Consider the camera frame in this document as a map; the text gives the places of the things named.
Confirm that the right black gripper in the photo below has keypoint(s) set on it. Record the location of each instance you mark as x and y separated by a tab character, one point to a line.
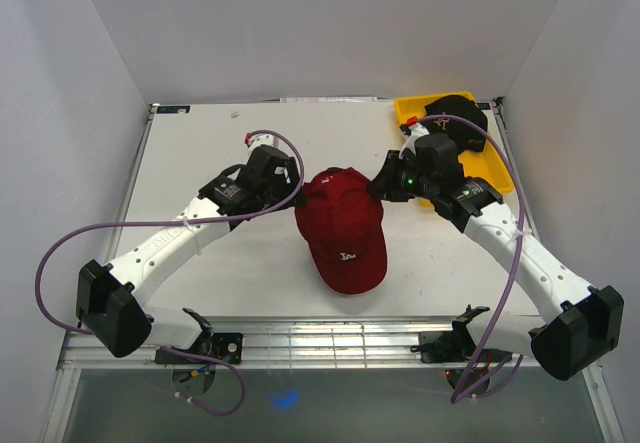
384	185

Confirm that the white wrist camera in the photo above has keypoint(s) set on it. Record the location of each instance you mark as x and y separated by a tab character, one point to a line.
255	140
412	130

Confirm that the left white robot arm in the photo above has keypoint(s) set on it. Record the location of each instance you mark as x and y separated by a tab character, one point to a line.
113	299

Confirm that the aluminium frame rail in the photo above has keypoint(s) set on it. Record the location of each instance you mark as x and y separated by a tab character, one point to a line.
289	344

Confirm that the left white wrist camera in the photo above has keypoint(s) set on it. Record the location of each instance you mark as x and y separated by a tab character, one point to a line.
255	140

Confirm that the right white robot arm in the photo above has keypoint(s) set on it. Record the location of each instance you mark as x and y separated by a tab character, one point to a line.
577	323

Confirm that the blue label sticker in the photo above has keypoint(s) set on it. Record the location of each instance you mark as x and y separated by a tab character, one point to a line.
173	109

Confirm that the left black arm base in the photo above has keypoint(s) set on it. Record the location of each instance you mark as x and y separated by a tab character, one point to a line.
223	346

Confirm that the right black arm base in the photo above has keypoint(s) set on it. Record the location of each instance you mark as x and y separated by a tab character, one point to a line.
443	347

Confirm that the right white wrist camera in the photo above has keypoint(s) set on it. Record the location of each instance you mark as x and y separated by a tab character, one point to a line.
412	130

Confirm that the black cap gold logo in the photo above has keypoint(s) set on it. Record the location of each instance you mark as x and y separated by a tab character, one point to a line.
461	120

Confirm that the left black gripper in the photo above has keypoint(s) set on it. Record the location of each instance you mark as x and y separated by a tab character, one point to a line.
288	188

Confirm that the yellow plastic tray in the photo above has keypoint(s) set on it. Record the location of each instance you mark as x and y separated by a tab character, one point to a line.
486	164

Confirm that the red baseball cap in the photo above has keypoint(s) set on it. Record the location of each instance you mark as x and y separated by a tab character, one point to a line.
342	225

